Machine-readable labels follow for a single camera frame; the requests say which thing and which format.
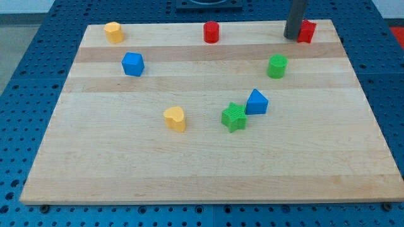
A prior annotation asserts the green cylinder block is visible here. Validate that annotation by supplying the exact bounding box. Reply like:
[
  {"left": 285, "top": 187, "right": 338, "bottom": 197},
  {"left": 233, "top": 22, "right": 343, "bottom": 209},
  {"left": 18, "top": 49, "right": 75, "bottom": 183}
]
[{"left": 267, "top": 54, "right": 288, "bottom": 79}]

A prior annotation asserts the yellow heart block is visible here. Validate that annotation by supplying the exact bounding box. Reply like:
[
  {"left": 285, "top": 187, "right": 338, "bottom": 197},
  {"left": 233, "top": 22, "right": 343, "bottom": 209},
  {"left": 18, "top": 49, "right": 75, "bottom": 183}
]
[{"left": 163, "top": 106, "right": 186, "bottom": 132}]

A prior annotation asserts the green star block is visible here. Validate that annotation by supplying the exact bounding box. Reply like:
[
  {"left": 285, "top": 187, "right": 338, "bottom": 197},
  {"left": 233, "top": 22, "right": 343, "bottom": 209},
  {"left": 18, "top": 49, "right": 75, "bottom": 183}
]
[{"left": 221, "top": 102, "right": 247, "bottom": 133}]

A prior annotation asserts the light wooden board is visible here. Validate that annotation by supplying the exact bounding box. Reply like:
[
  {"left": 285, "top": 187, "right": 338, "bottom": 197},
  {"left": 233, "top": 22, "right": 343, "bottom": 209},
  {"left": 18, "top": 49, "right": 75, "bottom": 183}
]
[{"left": 20, "top": 20, "right": 403, "bottom": 205}]

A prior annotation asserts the blue triangle block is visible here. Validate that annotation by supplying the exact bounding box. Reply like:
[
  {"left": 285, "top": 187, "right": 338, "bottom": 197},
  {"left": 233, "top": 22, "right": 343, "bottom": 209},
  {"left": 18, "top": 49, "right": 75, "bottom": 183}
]
[{"left": 246, "top": 89, "right": 269, "bottom": 115}]

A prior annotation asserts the blue cube block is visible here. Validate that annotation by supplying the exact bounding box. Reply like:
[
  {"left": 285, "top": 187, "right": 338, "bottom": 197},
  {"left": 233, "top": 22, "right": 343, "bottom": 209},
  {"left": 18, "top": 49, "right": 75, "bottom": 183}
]
[{"left": 121, "top": 52, "right": 145, "bottom": 76}]

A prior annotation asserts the red cylinder block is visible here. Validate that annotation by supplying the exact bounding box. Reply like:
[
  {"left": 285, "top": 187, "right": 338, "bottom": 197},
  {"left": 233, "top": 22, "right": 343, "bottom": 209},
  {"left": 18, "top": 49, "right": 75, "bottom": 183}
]
[{"left": 203, "top": 21, "right": 220, "bottom": 44}]

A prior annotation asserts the yellow hexagon block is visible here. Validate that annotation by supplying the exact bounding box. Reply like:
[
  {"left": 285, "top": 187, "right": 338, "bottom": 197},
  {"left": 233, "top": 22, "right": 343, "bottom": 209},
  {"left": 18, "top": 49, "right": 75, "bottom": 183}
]
[{"left": 104, "top": 21, "right": 124, "bottom": 44}]

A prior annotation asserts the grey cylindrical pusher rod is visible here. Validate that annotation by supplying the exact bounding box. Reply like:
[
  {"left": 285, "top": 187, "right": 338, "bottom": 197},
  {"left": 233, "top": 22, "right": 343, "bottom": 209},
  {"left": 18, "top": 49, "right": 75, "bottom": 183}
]
[{"left": 283, "top": 0, "right": 309, "bottom": 40}]

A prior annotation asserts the red star block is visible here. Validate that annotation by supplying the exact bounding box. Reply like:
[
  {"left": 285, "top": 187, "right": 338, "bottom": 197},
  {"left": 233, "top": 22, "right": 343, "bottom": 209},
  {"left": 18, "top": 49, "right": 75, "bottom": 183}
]
[{"left": 297, "top": 19, "right": 317, "bottom": 44}]

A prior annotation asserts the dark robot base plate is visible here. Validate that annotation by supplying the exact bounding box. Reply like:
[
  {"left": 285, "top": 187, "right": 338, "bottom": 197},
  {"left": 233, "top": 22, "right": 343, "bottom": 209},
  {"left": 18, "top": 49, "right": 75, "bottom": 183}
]
[{"left": 175, "top": 0, "right": 244, "bottom": 11}]

